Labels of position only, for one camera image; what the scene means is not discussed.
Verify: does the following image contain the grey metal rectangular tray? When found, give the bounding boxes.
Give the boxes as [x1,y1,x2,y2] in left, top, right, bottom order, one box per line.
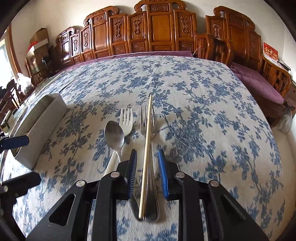
[11,93,68,169]

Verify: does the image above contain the steel spoon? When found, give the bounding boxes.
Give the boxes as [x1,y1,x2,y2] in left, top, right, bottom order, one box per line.
[104,120,125,162]

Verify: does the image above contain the carved wooden armchair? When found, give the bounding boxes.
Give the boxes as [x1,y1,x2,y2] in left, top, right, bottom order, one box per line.
[205,6,292,97]

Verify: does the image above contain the white plastic fork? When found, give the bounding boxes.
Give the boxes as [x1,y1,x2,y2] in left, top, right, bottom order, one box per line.
[104,108,133,176]

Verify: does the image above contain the stacked cardboard boxes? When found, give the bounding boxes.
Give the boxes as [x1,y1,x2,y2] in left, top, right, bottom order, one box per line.
[26,28,49,73]

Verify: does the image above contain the red calendar card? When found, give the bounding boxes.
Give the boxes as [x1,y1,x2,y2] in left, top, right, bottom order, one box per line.
[262,41,278,64]

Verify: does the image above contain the white plastic bag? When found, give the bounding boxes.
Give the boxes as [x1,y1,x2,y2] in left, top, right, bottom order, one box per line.
[17,73,34,95]

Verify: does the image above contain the blue floral tablecloth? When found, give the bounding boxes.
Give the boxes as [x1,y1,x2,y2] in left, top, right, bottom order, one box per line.
[13,56,285,240]

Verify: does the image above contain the purple armchair cushion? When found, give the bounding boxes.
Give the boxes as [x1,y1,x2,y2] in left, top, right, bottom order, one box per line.
[230,62,284,104]

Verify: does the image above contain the purple bench cushion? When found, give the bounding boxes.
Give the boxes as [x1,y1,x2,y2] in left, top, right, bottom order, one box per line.
[63,51,193,71]

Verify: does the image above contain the steel fork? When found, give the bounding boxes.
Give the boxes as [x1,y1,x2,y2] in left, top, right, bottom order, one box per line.
[129,104,160,223]

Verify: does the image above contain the carved wooden bench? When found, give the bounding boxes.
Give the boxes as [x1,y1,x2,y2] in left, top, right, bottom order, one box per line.
[56,1,197,68]

